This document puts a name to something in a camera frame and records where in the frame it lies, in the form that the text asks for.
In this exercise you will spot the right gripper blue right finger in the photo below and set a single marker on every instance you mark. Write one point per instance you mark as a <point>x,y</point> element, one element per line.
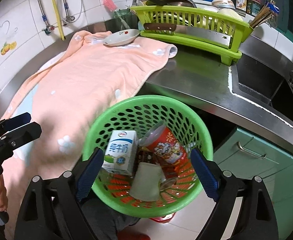
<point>202,168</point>

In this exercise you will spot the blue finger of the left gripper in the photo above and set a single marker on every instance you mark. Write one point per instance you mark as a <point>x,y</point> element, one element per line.
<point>15,138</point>
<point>17,121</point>

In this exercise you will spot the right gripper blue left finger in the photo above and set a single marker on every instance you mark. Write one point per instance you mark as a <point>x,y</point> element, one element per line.
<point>87,172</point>

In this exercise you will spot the white blue milk carton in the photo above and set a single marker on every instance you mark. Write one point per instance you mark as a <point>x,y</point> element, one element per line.
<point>121,152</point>

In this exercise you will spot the green plastic trash basket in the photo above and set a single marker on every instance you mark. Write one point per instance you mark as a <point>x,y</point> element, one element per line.
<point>142,113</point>

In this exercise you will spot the person's left hand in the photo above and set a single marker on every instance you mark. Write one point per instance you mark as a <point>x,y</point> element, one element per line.
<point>3,196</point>

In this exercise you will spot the red printed snack canister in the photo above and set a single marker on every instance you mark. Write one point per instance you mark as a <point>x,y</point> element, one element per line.
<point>168,151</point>

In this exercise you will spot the pink bath towel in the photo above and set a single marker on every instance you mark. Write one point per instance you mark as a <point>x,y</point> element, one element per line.
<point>66,96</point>

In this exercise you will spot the red plastic stool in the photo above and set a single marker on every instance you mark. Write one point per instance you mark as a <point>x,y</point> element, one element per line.
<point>164,219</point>

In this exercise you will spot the black foil wrapper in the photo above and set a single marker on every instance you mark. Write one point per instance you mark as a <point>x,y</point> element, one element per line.
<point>144,157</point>

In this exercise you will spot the steel sink basin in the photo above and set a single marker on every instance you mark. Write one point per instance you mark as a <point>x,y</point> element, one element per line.
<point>263,85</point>

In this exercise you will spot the white shallow dish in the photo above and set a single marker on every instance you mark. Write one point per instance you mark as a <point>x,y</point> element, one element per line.
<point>121,38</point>

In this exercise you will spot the green dish rack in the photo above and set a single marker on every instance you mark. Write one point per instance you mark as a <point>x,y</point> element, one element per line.
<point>195,17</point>

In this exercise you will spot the pink dish brush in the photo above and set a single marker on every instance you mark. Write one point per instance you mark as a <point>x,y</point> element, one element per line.
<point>110,5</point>

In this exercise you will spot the chopsticks bundle in holder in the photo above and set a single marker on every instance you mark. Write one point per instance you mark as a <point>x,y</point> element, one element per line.
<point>264,14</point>

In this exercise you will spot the cleaver knife wooden handle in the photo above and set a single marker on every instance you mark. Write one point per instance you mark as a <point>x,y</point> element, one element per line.
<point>195,33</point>

